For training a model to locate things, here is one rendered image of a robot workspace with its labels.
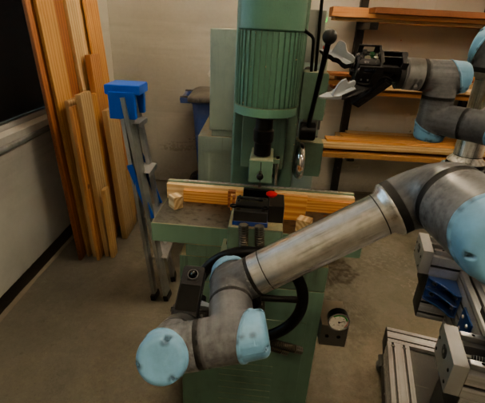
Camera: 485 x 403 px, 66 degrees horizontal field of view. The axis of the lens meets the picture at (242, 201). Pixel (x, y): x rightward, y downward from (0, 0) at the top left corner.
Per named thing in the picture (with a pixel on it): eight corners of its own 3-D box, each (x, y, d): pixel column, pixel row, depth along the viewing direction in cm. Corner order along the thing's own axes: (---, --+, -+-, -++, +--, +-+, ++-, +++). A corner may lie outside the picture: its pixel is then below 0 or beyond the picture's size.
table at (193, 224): (140, 258, 101) (138, 239, 99) (169, 209, 129) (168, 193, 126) (368, 279, 98) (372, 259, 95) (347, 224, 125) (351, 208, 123)
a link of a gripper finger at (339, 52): (329, 29, 93) (360, 46, 90) (325, 47, 99) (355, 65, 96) (322, 36, 92) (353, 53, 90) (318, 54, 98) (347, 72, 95)
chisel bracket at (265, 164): (247, 186, 113) (248, 160, 109) (250, 170, 125) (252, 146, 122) (272, 189, 112) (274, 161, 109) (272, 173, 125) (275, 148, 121)
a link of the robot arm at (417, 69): (412, 73, 96) (415, 99, 92) (394, 73, 96) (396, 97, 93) (425, 50, 89) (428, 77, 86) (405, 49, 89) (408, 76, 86)
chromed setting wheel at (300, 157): (293, 184, 124) (297, 147, 118) (292, 171, 135) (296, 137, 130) (303, 185, 123) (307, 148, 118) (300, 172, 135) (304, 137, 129)
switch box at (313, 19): (302, 62, 127) (308, 9, 120) (300, 60, 136) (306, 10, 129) (320, 63, 126) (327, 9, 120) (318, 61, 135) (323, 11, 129)
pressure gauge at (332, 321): (325, 334, 110) (329, 313, 107) (323, 325, 114) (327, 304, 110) (347, 337, 110) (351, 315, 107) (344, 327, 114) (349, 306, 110)
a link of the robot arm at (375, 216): (440, 132, 64) (196, 256, 73) (480, 152, 55) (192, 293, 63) (458, 186, 69) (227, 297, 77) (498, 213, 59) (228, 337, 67)
